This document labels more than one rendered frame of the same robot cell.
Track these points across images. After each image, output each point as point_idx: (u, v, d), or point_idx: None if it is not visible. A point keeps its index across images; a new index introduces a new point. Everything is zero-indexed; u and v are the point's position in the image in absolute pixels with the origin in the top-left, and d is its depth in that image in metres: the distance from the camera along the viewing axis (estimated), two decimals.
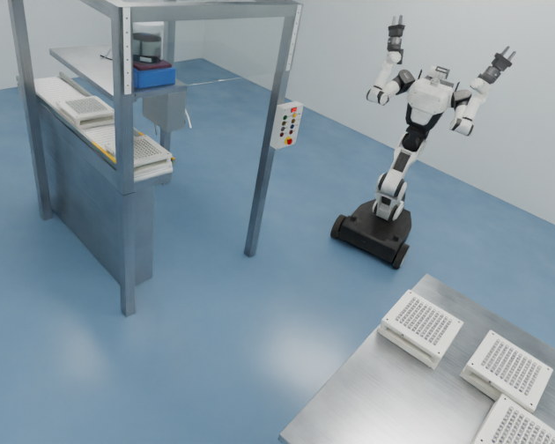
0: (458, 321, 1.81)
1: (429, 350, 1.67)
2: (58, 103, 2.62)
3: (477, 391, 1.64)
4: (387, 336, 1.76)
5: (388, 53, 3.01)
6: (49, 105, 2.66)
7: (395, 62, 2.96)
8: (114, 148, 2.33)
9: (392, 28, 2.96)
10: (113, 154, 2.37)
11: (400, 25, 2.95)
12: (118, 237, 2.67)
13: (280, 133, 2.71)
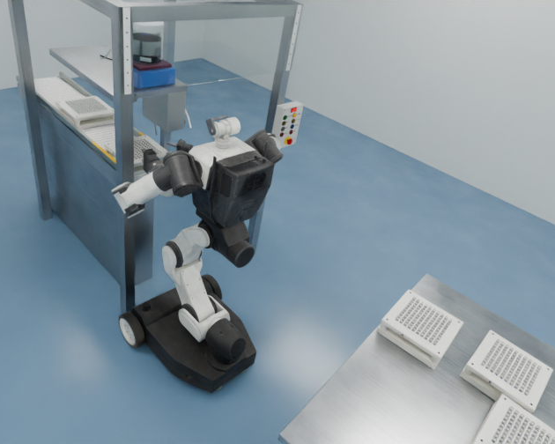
0: (458, 321, 1.81)
1: (429, 350, 1.67)
2: (58, 103, 2.62)
3: (477, 391, 1.64)
4: (387, 336, 1.76)
5: None
6: (49, 105, 2.66)
7: None
8: (114, 148, 2.33)
9: None
10: (113, 154, 2.37)
11: None
12: (118, 237, 2.67)
13: (280, 133, 2.71)
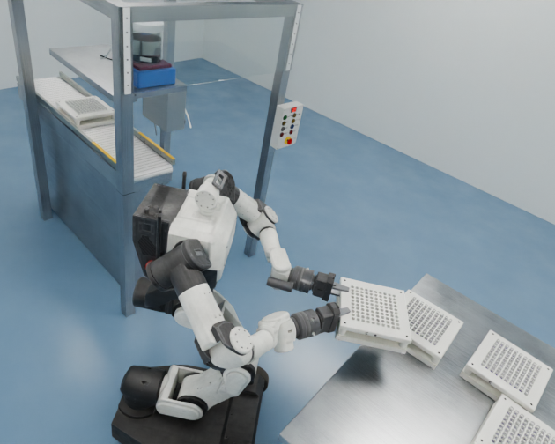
0: (458, 321, 1.81)
1: (429, 350, 1.67)
2: (58, 103, 2.62)
3: (477, 391, 1.64)
4: None
5: (293, 328, 1.47)
6: (49, 105, 2.66)
7: (276, 351, 1.48)
8: (387, 290, 1.72)
9: (333, 322, 1.54)
10: None
11: None
12: (118, 237, 2.67)
13: (280, 133, 2.71)
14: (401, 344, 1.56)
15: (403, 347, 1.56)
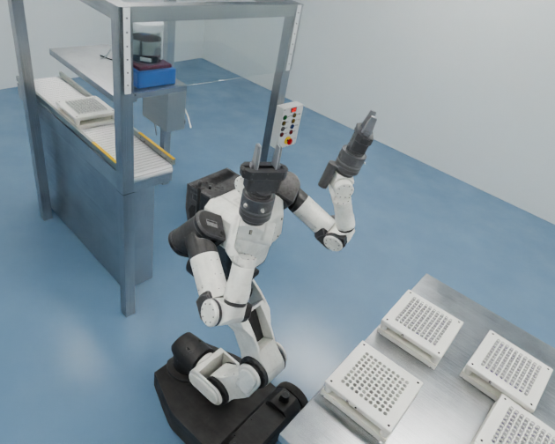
0: (458, 321, 1.81)
1: (429, 350, 1.67)
2: (58, 103, 2.62)
3: (477, 391, 1.64)
4: (387, 336, 1.76)
5: (249, 227, 1.23)
6: (49, 105, 2.66)
7: None
8: (403, 373, 1.56)
9: (264, 179, 1.15)
10: None
11: (272, 163, 1.17)
12: (118, 237, 2.67)
13: (280, 133, 2.71)
14: (381, 432, 1.41)
15: (382, 436, 1.41)
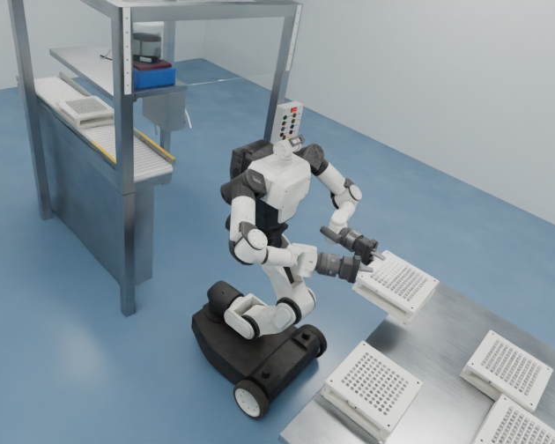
0: (434, 280, 1.81)
1: (403, 305, 1.66)
2: (58, 103, 2.62)
3: (477, 391, 1.64)
4: (361, 292, 1.76)
5: (314, 261, 1.76)
6: (49, 105, 2.66)
7: (295, 274, 1.79)
8: (403, 373, 1.56)
9: (351, 272, 1.77)
10: None
11: (357, 270, 1.81)
12: (118, 237, 2.67)
13: (280, 133, 2.71)
14: (381, 432, 1.41)
15: (382, 436, 1.41)
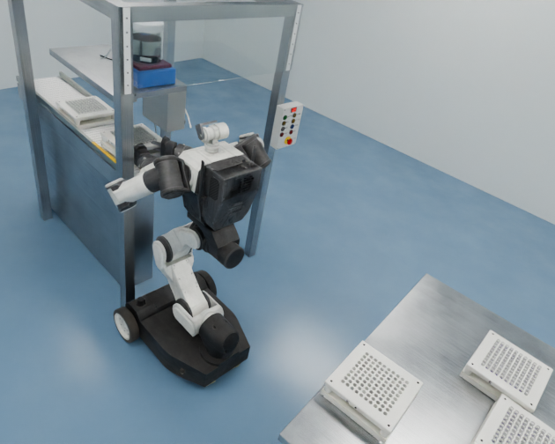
0: (104, 132, 2.35)
1: (146, 126, 2.48)
2: (58, 103, 2.62)
3: (477, 391, 1.64)
4: None
5: None
6: (49, 105, 2.66)
7: None
8: (403, 373, 1.56)
9: None
10: None
11: (160, 150, 2.35)
12: (118, 237, 2.67)
13: (280, 133, 2.71)
14: (381, 432, 1.41)
15: (382, 436, 1.41)
